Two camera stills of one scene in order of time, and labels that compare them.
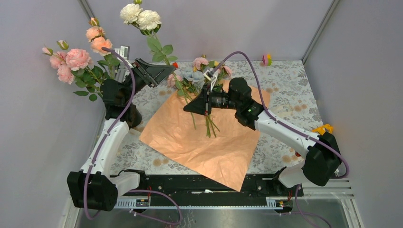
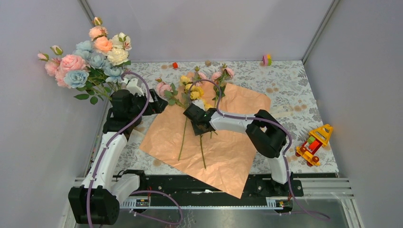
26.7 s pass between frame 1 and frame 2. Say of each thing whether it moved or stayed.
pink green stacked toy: stayed
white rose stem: moved
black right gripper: moved
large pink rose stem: moved
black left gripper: moved
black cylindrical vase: stayed
